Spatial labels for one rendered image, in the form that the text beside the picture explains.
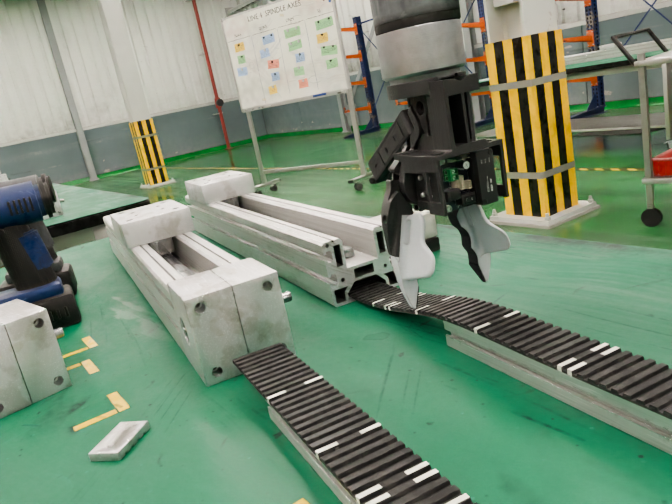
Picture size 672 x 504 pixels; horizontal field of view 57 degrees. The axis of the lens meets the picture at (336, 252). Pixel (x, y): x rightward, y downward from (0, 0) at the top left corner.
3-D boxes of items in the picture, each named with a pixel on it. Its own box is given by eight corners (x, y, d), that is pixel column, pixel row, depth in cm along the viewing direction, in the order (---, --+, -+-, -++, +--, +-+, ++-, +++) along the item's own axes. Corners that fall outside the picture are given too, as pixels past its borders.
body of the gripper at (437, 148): (443, 225, 53) (420, 80, 50) (391, 215, 60) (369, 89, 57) (513, 203, 56) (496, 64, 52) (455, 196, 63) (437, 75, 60)
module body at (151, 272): (268, 331, 75) (252, 265, 73) (188, 360, 71) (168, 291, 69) (156, 240, 146) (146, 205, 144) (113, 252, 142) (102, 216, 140)
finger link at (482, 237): (514, 291, 59) (476, 212, 56) (475, 279, 65) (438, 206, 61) (536, 272, 60) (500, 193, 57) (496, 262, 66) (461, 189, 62)
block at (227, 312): (316, 346, 68) (298, 264, 65) (207, 387, 63) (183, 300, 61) (286, 325, 76) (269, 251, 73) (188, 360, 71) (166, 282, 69)
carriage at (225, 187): (258, 204, 132) (251, 172, 130) (209, 217, 127) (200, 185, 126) (237, 198, 146) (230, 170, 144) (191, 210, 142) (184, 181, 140)
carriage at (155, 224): (199, 246, 102) (189, 206, 100) (132, 265, 98) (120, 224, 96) (179, 234, 116) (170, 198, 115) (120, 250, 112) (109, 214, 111)
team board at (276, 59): (248, 199, 701) (206, 19, 652) (277, 189, 739) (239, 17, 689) (357, 192, 609) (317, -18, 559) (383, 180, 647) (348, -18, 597)
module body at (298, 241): (401, 284, 82) (390, 222, 80) (334, 308, 78) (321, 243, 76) (232, 219, 153) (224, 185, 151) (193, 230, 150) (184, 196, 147)
